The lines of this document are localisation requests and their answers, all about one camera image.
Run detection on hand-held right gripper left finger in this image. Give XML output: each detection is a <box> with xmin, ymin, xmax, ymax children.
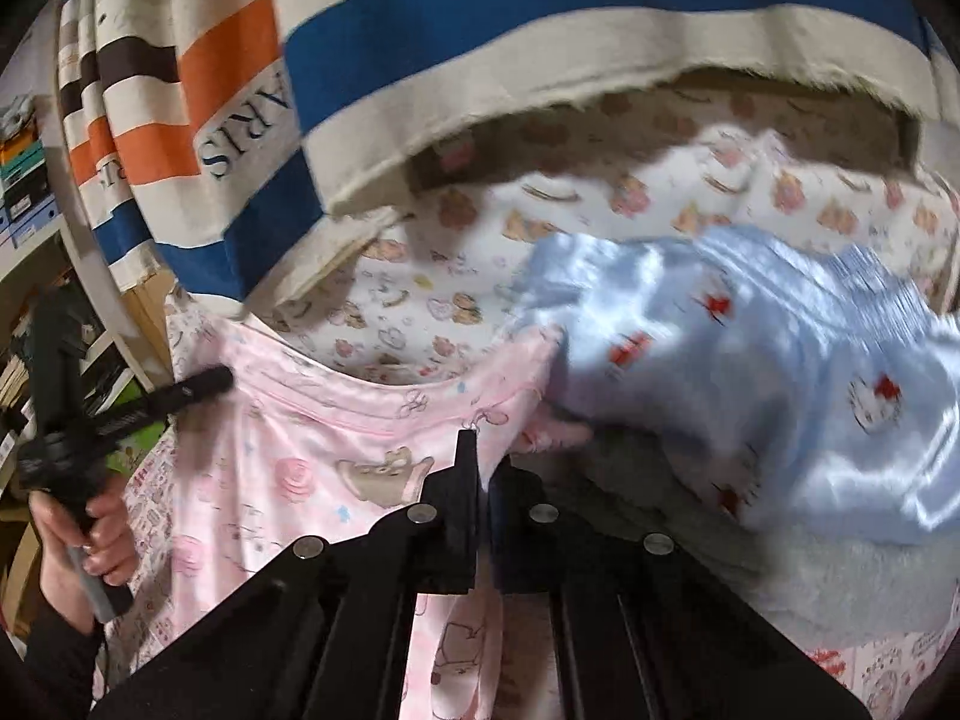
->
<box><xmin>90</xmin><ymin>427</ymin><xmax>481</xmax><ymax>720</ymax></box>

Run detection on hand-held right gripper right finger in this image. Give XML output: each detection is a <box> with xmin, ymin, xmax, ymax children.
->
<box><xmin>487</xmin><ymin>457</ymin><xmax>875</xmax><ymax>720</ymax></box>

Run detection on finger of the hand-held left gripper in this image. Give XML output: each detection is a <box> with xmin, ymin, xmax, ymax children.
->
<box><xmin>105</xmin><ymin>366</ymin><xmax>235</xmax><ymax>437</ymax></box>

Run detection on pink cartoon print pants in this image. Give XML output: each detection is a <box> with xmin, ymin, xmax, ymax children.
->
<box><xmin>165</xmin><ymin>307</ymin><xmax>593</xmax><ymax>720</ymax></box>

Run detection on person's left forearm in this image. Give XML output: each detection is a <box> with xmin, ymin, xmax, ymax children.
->
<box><xmin>11</xmin><ymin>600</ymin><xmax>106</xmax><ymax>720</ymax></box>

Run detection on light blue satin pants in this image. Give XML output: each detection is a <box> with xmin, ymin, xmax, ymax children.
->
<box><xmin>510</xmin><ymin>225</ymin><xmax>960</xmax><ymax>548</ymax></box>

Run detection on person's left hand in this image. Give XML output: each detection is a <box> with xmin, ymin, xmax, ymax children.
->
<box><xmin>30</xmin><ymin>491</ymin><xmax>141</xmax><ymax>636</ymax></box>

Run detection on white shelf unit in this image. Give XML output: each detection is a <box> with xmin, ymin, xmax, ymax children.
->
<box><xmin>0</xmin><ymin>90</ymin><xmax>173</xmax><ymax>616</ymax></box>

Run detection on pink cartoon print bed sheet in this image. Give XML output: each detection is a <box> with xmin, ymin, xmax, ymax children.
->
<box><xmin>105</xmin><ymin>292</ymin><xmax>953</xmax><ymax>720</ymax></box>

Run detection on stack of storage boxes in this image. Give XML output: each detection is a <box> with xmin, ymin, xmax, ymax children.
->
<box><xmin>0</xmin><ymin>94</ymin><xmax>62</xmax><ymax>248</ymax></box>

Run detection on white bear print sheet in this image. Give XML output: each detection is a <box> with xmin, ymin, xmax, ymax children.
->
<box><xmin>262</xmin><ymin>82</ymin><xmax>960</xmax><ymax>406</ymax></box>

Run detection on grey fleece garment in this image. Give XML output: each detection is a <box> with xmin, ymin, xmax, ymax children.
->
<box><xmin>547</xmin><ymin>435</ymin><xmax>960</xmax><ymax>650</ymax></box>

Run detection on striped curtain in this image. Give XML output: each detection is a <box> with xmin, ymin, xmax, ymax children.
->
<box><xmin>56</xmin><ymin>0</ymin><xmax>953</xmax><ymax>301</ymax></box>

